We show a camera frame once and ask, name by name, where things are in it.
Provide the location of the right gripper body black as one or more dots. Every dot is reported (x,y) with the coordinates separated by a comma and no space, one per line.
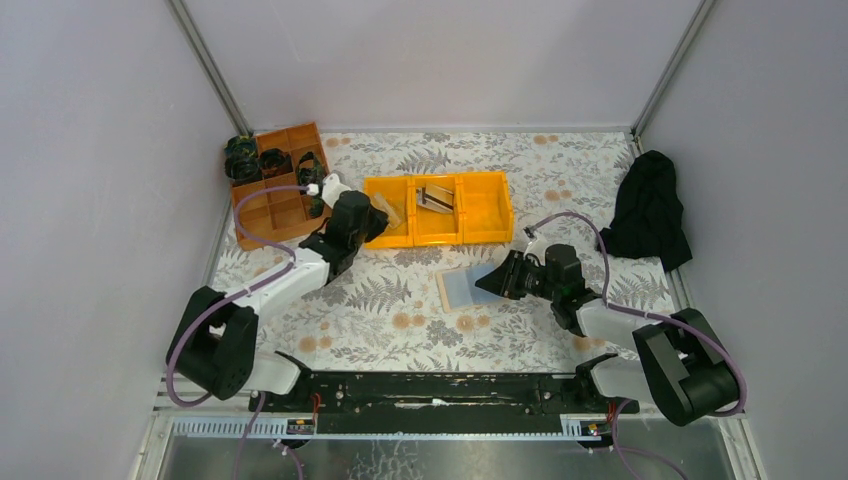
(516,275)

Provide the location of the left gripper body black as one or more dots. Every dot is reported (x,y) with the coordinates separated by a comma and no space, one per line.
(371,221)

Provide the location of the gold VIP card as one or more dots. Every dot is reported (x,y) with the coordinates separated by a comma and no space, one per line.
(395,213)

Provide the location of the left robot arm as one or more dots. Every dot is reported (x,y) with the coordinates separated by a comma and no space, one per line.
(214,351)

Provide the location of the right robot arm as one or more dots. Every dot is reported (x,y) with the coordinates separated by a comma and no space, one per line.
(681,368)

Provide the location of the card in middle bin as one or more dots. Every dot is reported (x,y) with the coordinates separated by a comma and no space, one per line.
(436,198)

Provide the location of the camo belt in tray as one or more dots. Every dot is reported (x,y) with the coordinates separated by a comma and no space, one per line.
(310,170)

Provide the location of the orange compartment tray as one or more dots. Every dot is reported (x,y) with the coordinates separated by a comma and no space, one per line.
(275,209)

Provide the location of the yellow three-compartment bin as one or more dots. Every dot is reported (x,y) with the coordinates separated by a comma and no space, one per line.
(483,210)

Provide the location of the rolled belt in tray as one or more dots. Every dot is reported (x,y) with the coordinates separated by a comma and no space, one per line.
(275,162)

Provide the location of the black cloth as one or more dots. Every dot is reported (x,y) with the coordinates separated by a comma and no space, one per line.
(648,214)

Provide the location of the rolled camo belt outside tray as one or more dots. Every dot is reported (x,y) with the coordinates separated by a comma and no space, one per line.
(241,160)

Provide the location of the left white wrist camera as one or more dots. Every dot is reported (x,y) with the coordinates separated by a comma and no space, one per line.
(329,190)

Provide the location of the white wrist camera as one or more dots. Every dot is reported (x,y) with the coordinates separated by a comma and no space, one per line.
(329,190)
(537,244)

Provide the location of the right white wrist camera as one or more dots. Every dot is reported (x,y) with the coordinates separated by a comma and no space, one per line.
(537,244)

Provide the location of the aluminium frame rails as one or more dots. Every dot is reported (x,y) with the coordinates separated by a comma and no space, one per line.
(224,439)

